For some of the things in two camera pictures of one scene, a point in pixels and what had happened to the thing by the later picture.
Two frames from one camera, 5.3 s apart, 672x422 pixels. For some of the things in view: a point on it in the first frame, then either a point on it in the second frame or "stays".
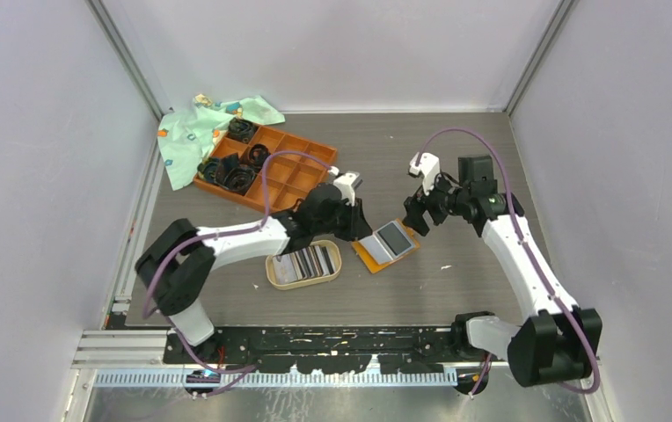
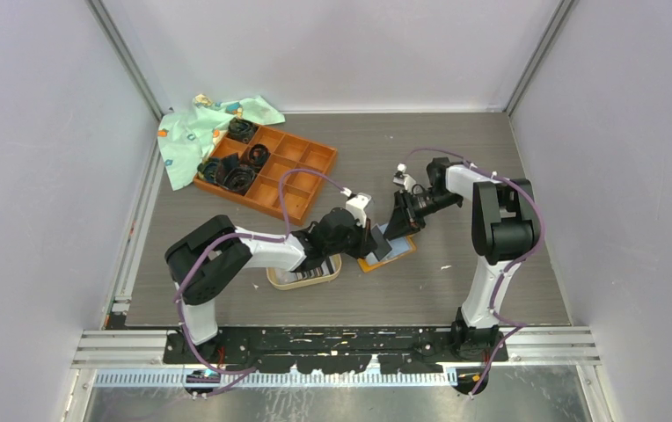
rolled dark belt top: (241, 130) stays
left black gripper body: (345, 220) -> (354, 244)
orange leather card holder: (387, 245) stays
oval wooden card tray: (275, 285) stays
